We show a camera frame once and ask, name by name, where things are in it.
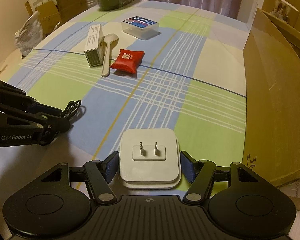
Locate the black cable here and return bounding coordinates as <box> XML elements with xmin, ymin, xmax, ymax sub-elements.
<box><xmin>61</xmin><ymin>100</ymin><xmax>87</xmax><ymax>120</ymax></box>

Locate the white power adapter plug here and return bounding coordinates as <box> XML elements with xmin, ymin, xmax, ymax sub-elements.
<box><xmin>119</xmin><ymin>128</ymin><xmax>181</xmax><ymax>190</ymax></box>

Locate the crumpled plastic bag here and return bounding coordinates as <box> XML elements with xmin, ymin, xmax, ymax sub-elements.
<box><xmin>14</xmin><ymin>11</ymin><xmax>43</xmax><ymax>57</ymax></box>

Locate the narrow white box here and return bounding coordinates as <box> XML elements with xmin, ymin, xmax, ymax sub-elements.
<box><xmin>84</xmin><ymin>24</ymin><xmax>104</xmax><ymax>67</ymax></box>

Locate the white plastic spoon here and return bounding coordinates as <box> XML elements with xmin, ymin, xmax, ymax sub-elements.
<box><xmin>101</xmin><ymin>34</ymin><xmax>119</xmax><ymax>77</ymax></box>

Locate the red snack packet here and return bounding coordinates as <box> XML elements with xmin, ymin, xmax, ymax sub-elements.
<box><xmin>110</xmin><ymin>49</ymin><xmax>145</xmax><ymax>74</ymax></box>

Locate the brown cardboard boxes pile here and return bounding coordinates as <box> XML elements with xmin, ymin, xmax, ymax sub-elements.
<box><xmin>25</xmin><ymin>0</ymin><xmax>88</xmax><ymax>37</ymax></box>

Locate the clear box blue label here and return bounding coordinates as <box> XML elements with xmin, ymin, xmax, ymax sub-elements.
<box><xmin>121</xmin><ymin>16</ymin><xmax>160</xmax><ymax>40</ymax></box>

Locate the large brown cardboard box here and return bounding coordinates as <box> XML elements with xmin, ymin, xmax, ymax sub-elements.
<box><xmin>242</xmin><ymin>10</ymin><xmax>300</xmax><ymax>186</ymax></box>

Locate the white product box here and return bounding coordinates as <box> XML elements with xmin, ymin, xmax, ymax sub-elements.
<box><xmin>247</xmin><ymin>0</ymin><xmax>299</xmax><ymax>29</ymax></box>

